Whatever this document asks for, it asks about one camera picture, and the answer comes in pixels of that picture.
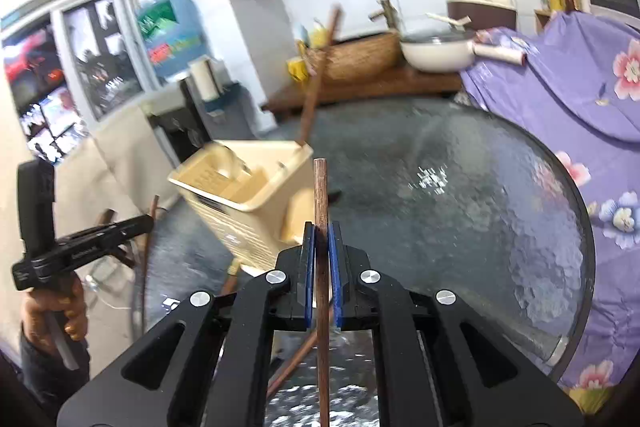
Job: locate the brown wooden chopstick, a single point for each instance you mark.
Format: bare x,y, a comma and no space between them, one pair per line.
292,364
317,77
231,283
321,197

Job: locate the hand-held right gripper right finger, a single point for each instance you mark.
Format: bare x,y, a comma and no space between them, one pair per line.
336,277

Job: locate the wooden faucet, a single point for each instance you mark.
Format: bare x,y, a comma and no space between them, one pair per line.
386,14

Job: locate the white frying pan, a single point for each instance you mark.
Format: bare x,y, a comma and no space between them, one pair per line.
435,57

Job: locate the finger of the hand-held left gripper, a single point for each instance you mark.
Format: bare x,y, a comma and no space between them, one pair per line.
115,234

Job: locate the blue water jug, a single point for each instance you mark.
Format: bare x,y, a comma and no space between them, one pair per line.
172,34

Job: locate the white paper roll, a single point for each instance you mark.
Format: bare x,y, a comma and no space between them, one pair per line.
204,79

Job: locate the beige plastic utensil holder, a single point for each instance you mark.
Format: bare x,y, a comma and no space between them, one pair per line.
240,212

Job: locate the person's left hand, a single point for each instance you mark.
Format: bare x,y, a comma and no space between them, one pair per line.
72,314

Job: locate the white spatula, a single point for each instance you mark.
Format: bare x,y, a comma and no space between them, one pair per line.
447,20

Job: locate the small yellow box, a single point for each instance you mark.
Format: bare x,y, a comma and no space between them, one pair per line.
298,69

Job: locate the purple floral cloth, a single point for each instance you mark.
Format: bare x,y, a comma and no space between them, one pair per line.
575,87

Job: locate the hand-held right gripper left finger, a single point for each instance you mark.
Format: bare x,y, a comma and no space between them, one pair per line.
309,277

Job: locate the wooden stool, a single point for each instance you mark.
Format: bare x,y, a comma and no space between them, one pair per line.
120,252

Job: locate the brown and white cooker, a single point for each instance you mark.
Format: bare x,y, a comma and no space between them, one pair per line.
482,12

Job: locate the person's left forearm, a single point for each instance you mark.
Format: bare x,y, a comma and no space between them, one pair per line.
45,369

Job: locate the white framed window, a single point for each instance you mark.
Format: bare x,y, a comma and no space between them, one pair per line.
70,67

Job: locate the woven basket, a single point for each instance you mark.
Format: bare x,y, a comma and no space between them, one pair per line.
360,57

